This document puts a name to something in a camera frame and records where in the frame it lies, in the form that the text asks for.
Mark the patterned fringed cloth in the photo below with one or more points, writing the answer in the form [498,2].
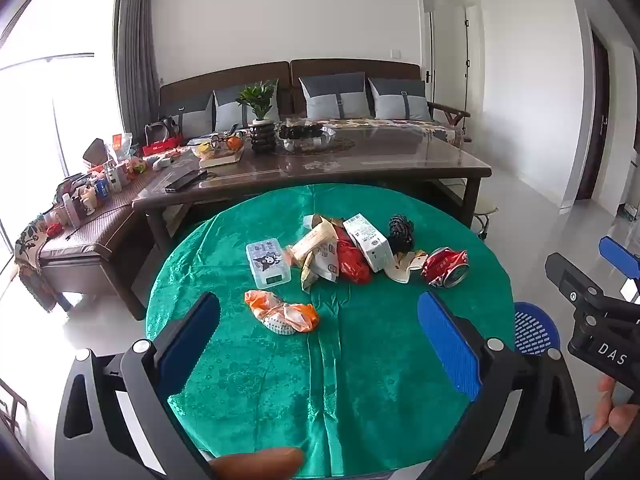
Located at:
[30,260]

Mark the orange fruit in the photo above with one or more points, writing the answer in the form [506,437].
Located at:
[235,143]

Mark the dark wooden door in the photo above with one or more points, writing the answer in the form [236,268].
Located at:
[595,110]

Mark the glass fruit bowl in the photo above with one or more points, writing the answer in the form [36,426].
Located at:
[305,135]

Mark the white paper wrapper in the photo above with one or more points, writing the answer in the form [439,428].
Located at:
[402,270]

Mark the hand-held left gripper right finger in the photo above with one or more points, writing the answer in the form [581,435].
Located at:
[450,345]

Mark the person's right hand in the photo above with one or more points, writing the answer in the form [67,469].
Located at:
[617,412]

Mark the red plastic bag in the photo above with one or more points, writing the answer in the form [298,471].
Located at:
[352,260]

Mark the person's left hand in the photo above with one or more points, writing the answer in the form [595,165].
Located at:
[260,465]

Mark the blue plastic basket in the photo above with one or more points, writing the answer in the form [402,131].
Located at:
[537,330]

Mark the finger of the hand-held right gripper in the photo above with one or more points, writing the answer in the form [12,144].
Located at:
[617,255]
[575,282]

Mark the black mesh bundle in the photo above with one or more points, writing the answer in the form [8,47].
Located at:
[401,232]

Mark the black remote control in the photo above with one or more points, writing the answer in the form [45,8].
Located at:
[186,180]

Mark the beige snack wrapper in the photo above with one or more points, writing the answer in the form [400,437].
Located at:
[312,245]

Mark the red gift box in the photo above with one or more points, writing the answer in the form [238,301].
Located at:
[162,146]

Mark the brown leather bench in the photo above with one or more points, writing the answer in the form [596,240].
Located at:
[95,250]

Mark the brown wooden sofa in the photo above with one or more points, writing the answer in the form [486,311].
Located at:
[320,72]

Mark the crushed red can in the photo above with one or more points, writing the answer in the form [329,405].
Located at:
[442,265]

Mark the cream rolling stool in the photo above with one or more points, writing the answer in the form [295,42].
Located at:
[486,210]

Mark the white green milk carton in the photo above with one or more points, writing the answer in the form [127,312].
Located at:
[370,245]

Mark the dark wooden coffee table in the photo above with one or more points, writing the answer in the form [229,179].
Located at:
[400,160]

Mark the floral sofa throw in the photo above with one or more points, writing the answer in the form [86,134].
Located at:
[440,132]

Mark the green tablecloth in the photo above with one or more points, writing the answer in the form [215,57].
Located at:
[350,385]

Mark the clear plastic box cartoon print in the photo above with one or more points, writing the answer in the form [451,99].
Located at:
[267,265]

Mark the grey curtain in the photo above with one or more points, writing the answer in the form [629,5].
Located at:
[137,60]

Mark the white door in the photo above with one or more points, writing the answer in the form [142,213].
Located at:
[447,60]

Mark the beige tray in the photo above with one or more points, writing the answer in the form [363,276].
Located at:
[222,159]

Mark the clutter of bottles and toys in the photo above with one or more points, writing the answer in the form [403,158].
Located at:
[95,190]

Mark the orange white wrapper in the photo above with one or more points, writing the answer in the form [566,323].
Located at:
[280,312]

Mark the gold brown wrapper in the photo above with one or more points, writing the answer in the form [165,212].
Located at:
[315,221]

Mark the grey white pillow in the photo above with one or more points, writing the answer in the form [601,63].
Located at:
[225,105]
[197,117]
[397,100]
[332,95]

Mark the potted green plant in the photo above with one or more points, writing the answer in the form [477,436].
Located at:
[260,125]

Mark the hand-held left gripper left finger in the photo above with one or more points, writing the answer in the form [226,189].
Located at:
[187,345]

